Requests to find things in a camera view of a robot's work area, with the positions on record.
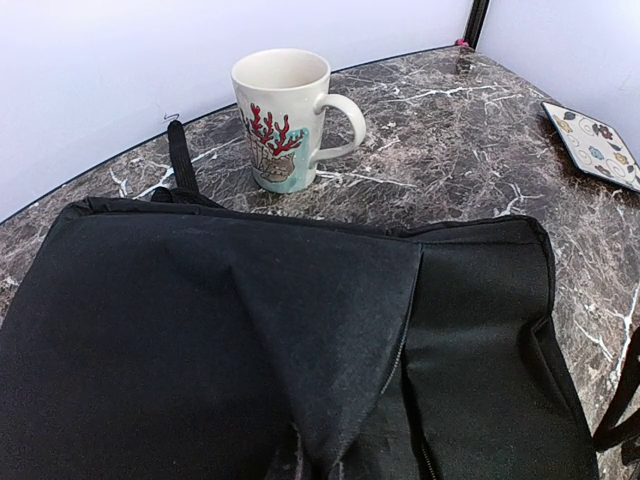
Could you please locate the floral square plate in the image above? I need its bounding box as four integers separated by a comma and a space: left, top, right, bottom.
541, 101, 639, 193

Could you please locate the right black frame post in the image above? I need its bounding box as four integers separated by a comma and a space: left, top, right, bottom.
455, 0, 490, 49

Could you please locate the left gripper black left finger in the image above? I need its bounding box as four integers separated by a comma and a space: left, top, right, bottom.
265, 424, 314, 480

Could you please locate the cream ceramic mug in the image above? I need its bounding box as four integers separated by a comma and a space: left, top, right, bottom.
231, 48, 367, 194

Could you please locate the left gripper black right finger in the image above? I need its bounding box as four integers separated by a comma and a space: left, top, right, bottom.
327, 444, 369, 480

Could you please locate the black student backpack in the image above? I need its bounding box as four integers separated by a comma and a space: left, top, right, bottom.
1, 121, 639, 479

